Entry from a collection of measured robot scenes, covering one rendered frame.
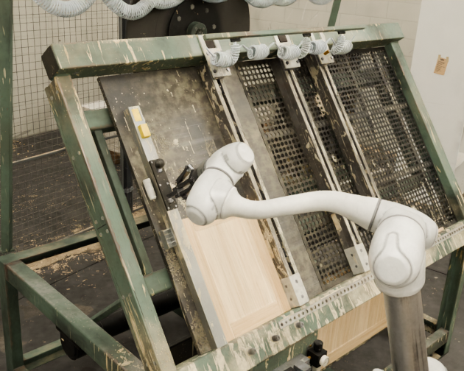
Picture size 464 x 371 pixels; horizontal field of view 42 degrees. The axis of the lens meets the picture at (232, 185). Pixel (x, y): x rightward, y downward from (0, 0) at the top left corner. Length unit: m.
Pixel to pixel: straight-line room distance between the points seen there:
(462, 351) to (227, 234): 2.16
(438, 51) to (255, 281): 3.99
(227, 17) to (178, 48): 0.83
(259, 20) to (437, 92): 3.27
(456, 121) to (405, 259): 4.52
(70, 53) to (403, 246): 1.32
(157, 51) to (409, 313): 1.37
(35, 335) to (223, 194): 2.42
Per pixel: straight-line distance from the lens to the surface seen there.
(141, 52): 2.39
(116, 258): 2.13
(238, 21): 3.35
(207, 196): 1.74
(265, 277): 2.48
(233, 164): 1.81
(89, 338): 2.52
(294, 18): 8.23
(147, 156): 2.28
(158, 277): 2.25
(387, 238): 1.62
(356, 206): 1.79
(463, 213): 3.65
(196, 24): 3.09
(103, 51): 2.31
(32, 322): 4.09
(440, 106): 6.07
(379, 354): 3.93
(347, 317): 3.29
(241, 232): 2.45
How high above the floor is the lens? 2.24
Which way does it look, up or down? 21 degrees down
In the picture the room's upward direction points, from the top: 3 degrees clockwise
